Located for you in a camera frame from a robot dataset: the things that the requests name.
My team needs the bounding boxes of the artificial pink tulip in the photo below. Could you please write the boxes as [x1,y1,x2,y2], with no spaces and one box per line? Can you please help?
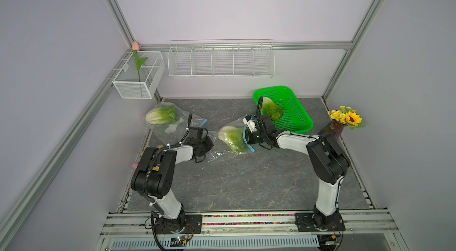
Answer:
[132,41,148,82]

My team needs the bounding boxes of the clear zip-top bag blue seal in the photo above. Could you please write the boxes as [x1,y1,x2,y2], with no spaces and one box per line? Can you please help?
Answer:
[206,116,255,161]

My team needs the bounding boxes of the white wire wall shelf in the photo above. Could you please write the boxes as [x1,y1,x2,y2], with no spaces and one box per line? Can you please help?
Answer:
[167,39,275,78]

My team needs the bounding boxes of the dark glass vase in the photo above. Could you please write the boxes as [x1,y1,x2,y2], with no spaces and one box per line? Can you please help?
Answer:
[318,120,348,140]

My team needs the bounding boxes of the yellow sunflower bouquet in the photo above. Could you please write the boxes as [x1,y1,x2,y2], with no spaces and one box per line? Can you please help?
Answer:
[328,106,366,130]

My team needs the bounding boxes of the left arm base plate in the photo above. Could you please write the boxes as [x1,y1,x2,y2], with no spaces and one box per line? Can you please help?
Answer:
[153,214,203,235]

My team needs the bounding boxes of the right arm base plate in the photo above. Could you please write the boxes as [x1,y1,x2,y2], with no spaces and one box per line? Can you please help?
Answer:
[295,211,346,233]

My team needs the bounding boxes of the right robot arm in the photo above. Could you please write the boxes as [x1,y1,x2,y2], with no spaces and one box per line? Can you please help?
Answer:
[243,96,351,231]

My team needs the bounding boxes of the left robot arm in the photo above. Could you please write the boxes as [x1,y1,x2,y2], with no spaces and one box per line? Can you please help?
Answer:
[130,114,214,229]

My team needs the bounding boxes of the chinese cabbage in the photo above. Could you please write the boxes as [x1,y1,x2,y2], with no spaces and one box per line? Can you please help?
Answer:
[261,97,285,121]
[217,126,248,154]
[145,106,178,125]

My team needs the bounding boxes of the white mesh wall basket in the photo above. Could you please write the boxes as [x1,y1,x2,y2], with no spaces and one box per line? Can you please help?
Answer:
[112,51,166,100]

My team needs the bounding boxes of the green plastic basket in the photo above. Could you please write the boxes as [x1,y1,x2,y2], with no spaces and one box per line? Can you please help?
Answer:
[253,86,314,134]

